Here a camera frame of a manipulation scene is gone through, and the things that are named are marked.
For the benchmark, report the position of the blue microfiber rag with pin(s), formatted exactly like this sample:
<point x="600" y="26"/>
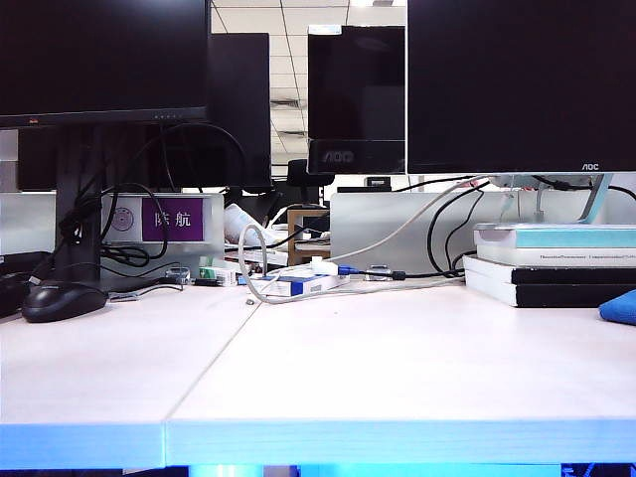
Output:
<point x="620" y="310"/>

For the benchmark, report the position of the wooden shelf box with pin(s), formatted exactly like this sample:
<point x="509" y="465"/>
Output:
<point x="293" y="233"/>

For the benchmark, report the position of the white adapter with blue plug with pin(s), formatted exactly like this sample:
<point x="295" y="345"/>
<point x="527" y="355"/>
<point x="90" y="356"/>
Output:
<point x="325" y="267"/>

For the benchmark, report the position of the blue and white box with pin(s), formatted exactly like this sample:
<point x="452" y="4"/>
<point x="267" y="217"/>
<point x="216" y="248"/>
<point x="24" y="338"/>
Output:
<point x="303" y="287"/>

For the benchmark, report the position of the grey desk partition panel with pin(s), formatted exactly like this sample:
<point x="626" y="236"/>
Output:
<point x="377" y="218"/>

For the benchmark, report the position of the black office chair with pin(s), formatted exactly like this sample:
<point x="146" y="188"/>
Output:
<point x="298" y="174"/>

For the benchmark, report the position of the white crumpled bag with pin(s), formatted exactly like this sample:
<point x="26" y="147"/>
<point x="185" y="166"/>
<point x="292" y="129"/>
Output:
<point x="241" y="221"/>

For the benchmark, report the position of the green and white small box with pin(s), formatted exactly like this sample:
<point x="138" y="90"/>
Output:
<point x="213" y="274"/>

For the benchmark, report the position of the black USB stick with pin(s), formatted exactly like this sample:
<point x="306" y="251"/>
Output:
<point x="206" y="281"/>

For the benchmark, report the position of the small clear container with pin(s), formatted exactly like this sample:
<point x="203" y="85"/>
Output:
<point x="179" y="274"/>

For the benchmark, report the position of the small black AOC monitor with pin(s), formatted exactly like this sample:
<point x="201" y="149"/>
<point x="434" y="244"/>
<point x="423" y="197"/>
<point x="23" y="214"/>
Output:
<point x="355" y="84"/>

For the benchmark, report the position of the white book with spine text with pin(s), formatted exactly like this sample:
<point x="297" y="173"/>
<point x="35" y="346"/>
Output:
<point x="546" y="257"/>

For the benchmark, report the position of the teal covered book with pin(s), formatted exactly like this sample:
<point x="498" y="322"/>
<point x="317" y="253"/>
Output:
<point x="571" y="236"/>

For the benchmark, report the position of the large black AOC monitor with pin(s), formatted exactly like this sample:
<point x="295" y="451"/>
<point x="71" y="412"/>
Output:
<point x="522" y="84"/>

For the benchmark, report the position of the black and white book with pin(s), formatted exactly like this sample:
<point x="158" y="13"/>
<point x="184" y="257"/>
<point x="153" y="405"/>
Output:
<point x="571" y="295"/>
<point x="571" y="274"/>

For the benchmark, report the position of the black computer mouse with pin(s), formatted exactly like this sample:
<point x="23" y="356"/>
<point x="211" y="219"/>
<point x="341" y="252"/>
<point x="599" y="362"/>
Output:
<point x="62" y="300"/>

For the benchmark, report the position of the black monitor with dark stand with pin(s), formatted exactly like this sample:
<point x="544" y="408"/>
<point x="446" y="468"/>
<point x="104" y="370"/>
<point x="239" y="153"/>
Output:
<point x="99" y="54"/>

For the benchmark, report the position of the frosted desk partition panel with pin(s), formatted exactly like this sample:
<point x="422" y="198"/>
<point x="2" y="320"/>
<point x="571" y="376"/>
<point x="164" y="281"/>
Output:
<point x="27" y="223"/>

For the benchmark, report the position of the black keyboard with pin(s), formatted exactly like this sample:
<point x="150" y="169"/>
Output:
<point x="11" y="298"/>

